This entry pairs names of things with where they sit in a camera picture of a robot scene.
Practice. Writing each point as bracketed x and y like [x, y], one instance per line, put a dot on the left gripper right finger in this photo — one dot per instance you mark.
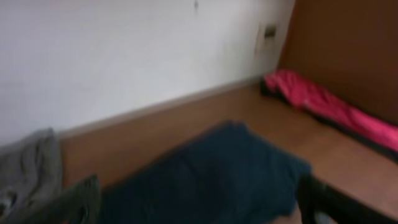
[321, 203]

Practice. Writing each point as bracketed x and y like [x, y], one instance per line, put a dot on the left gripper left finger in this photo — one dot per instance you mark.
[79, 203]

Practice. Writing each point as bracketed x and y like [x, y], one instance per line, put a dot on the navy blue garment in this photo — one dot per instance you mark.
[227, 175]

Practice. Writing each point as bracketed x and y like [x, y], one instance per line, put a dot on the grey folded shirt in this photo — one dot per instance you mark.
[31, 172]

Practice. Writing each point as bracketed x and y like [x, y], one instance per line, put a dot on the red shirt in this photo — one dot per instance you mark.
[304, 94]

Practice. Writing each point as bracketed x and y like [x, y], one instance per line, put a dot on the black garment under red shirt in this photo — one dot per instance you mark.
[384, 151]

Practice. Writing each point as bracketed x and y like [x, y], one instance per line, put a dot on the wall outlet plate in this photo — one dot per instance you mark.
[270, 31]

